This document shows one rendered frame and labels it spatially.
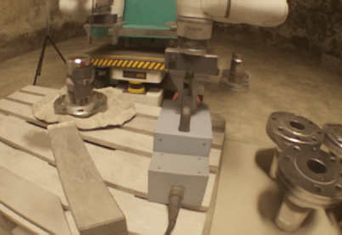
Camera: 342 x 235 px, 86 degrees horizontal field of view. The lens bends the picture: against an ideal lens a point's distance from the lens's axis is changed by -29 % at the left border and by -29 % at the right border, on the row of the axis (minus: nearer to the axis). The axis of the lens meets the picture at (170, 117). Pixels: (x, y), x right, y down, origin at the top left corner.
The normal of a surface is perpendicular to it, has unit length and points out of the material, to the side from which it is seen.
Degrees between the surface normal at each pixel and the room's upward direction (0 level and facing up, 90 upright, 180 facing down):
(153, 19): 90
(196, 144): 90
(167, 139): 90
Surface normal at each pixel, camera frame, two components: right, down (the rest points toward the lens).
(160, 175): -0.09, 0.44
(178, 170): 0.07, -0.89
